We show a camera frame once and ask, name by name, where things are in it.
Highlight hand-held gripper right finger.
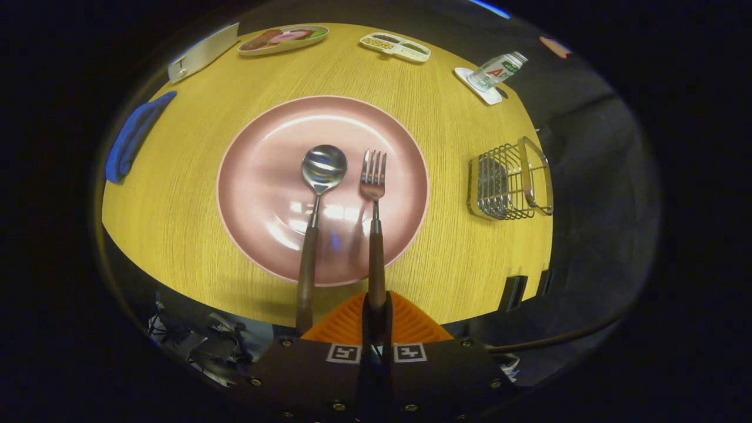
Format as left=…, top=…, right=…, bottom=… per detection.
left=381, top=292, right=519, bottom=423

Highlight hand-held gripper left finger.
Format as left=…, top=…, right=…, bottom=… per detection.
left=244, top=292, right=377, bottom=423

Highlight metal fork with brown handle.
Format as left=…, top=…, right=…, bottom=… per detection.
left=360, top=149, right=388, bottom=344

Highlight metal spoon with brown handle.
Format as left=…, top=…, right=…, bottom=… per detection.
left=295, top=145, right=348, bottom=334

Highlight pink round plate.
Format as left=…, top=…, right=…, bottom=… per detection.
left=216, top=95, right=430, bottom=288

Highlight white square coaster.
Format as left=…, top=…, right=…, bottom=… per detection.
left=454, top=67, right=503, bottom=106

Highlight blue folded cloth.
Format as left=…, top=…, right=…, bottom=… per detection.
left=105, top=90, right=177, bottom=184

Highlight white plastic drink bottle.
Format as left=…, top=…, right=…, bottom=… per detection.
left=468, top=51, right=529, bottom=92

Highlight white divided dish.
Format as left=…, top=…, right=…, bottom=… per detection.
left=360, top=32, right=431, bottom=63

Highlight white oval food plate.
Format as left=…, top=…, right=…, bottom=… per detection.
left=237, top=25, right=330, bottom=56

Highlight white toaster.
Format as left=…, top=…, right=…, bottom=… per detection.
left=167, top=22, right=240, bottom=83

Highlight long brown sausage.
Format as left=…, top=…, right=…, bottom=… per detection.
left=241, top=29, right=283, bottom=51

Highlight tangle of floor cables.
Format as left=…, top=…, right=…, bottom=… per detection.
left=147, top=294, right=262, bottom=385

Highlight black cable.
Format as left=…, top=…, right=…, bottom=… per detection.
left=488, top=311, right=632, bottom=354

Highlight metal wire basket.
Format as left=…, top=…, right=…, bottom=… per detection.
left=467, top=136, right=554, bottom=221

